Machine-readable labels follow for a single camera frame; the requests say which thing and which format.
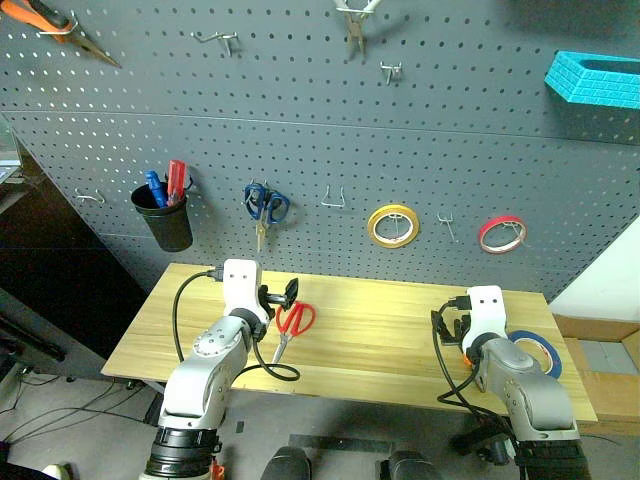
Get orange handled pliers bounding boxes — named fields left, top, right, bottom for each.
left=0, top=0, right=123, bottom=70

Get blue tape roll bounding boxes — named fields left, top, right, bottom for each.
left=506, top=329, right=563, bottom=379

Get blue handled scissors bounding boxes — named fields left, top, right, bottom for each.
left=243, top=181, right=292, bottom=253

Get black power adapter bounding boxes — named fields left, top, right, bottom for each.
left=449, top=423, right=513, bottom=467

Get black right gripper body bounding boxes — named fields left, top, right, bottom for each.
left=440, top=304, right=472, bottom=332

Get thin double metal hook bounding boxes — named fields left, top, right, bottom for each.
left=436, top=211, right=459, bottom=244

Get brown cardboard box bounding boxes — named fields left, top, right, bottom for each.
left=549, top=310, right=640, bottom=437

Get wide metal wire hook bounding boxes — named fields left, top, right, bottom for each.
left=320, top=185, right=347, bottom=208

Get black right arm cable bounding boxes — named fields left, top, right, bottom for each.
left=430, top=295, right=523, bottom=451

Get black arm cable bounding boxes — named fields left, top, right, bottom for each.
left=172, top=268, right=302, bottom=384
left=430, top=295, right=523, bottom=451

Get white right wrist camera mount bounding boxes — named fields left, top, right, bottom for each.
left=460, top=285, right=507, bottom=352

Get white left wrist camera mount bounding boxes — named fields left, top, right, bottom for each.
left=221, top=258, right=268, bottom=322

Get white handled pliers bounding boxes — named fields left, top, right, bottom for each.
left=333, top=0, right=384, bottom=62

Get red tape roll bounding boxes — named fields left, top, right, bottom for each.
left=477, top=215, right=529, bottom=255

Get dark rounded shape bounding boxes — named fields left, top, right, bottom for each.
left=259, top=445, right=314, bottom=480
left=376, top=450, right=442, bottom=480

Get black plastic cup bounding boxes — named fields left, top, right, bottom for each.
left=130, top=181, right=195, bottom=253

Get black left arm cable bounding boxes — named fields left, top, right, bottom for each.
left=172, top=268, right=302, bottom=384

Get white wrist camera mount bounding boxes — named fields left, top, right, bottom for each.
left=460, top=285, right=507, bottom=352
left=221, top=258, right=268, bottom=322

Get long double metal hook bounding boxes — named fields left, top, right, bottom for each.
left=191, top=30, right=239, bottom=57

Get yellow tape roll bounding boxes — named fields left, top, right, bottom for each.
left=367, top=202, right=422, bottom=250

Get cyan brick pattern box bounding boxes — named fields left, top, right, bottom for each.
left=544, top=50, right=640, bottom=110

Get flat metal wire hook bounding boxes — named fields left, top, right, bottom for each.
left=74, top=187, right=107, bottom=206

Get red handled scissors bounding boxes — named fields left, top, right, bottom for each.
left=270, top=301, right=318, bottom=365

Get black floor cable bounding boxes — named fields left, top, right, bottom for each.
left=0, top=369, right=151, bottom=446

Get grey metal pegboard wall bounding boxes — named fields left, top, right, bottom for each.
left=0, top=0, right=640, bottom=304

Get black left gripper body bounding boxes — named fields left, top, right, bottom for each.
left=257, top=283, right=286, bottom=325

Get short metal peg hook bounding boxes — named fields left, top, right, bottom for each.
left=379, top=60, right=404, bottom=86

